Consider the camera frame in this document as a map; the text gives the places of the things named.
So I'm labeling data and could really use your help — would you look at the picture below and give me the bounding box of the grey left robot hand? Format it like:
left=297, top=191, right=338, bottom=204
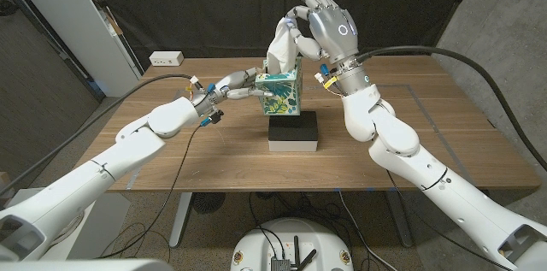
left=191, top=67, right=274, bottom=121

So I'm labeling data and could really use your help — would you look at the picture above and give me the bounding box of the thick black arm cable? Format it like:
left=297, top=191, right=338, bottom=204
left=0, top=73, right=197, bottom=193
left=355, top=44, right=547, bottom=173

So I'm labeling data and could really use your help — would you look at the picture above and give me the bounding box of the white power strip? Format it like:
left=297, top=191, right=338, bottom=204
left=149, top=50, right=185, bottom=68

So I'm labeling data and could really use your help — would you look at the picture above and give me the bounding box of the black antenna module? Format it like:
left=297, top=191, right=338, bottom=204
left=269, top=235, right=318, bottom=271

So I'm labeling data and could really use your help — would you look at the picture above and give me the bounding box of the black round floor object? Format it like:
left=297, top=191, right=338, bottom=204
left=191, top=191, right=226, bottom=215

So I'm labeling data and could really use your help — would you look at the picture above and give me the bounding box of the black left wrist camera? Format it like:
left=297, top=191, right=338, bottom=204
left=199, top=109, right=225, bottom=129

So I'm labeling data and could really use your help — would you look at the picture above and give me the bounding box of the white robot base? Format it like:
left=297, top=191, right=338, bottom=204
left=230, top=217, right=355, bottom=271

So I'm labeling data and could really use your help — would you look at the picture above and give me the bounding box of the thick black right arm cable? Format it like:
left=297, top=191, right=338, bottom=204
left=355, top=44, right=547, bottom=173

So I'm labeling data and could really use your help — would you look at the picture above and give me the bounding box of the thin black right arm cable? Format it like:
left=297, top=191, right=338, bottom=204
left=385, top=169, right=514, bottom=271

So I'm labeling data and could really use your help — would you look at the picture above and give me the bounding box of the white floor platform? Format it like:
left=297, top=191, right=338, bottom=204
left=40, top=192, right=132, bottom=259

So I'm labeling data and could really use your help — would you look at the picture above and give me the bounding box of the grey table leg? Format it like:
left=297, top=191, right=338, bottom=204
left=386, top=191, right=414, bottom=249

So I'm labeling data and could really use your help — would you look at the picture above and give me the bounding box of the white robot chest cover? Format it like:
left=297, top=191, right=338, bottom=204
left=0, top=258, right=174, bottom=271

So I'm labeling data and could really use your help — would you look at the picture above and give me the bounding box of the white floor cable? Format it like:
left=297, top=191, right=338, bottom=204
left=338, top=190, right=401, bottom=271

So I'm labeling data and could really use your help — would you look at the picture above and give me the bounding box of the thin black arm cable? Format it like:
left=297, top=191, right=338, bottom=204
left=385, top=169, right=514, bottom=271
left=96, top=123, right=209, bottom=260

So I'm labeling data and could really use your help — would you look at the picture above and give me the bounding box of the black curtain backdrop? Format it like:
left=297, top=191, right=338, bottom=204
left=80, top=0, right=482, bottom=71

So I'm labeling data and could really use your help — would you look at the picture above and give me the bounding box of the white table leg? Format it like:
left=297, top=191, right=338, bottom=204
left=168, top=191, right=193, bottom=249

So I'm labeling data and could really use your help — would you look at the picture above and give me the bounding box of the teal floral tissue box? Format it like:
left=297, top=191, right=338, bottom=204
left=255, top=56, right=303, bottom=117

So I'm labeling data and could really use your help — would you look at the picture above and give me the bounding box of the black foam block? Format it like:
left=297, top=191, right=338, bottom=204
left=268, top=110, right=320, bottom=143

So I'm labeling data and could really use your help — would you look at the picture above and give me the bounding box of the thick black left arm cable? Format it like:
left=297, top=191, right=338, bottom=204
left=0, top=73, right=197, bottom=193

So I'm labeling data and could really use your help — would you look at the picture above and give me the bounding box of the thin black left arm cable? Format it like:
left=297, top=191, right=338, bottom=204
left=96, top=123, right=209, bottom=260

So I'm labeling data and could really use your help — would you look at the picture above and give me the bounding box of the white tissue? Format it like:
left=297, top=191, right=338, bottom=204
left=265, top=16, right=300, bottom=76

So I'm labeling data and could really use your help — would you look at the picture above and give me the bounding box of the white cabinet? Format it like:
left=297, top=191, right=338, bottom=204
left=2, top=0, right=142, bottom=98

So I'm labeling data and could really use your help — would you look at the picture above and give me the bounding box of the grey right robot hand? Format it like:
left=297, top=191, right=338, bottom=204
left=286, top=0, right=380, bottom=97

